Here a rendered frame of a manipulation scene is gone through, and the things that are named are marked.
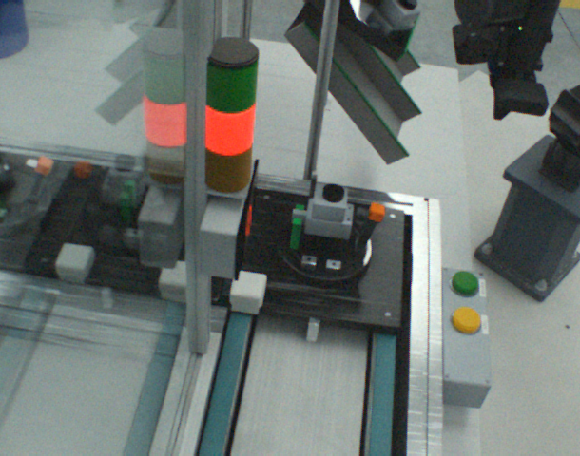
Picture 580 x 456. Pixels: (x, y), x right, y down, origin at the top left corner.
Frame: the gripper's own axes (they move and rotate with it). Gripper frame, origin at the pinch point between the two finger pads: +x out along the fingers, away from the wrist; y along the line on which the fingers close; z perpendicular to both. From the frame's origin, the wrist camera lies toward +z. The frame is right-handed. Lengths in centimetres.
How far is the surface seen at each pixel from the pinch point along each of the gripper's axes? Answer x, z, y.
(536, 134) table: 40, -23, -49
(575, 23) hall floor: 125, -98, -276
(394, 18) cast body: 0.9, 14.6, -17.8
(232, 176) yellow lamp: -2.9, 30.7, 26.3
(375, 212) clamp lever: 18.0, 13.8, 5.9
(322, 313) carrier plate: 28.5, 18.9, 16.3
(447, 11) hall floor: 125, -30, -265
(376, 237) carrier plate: 28.5, 12.2, 0.3
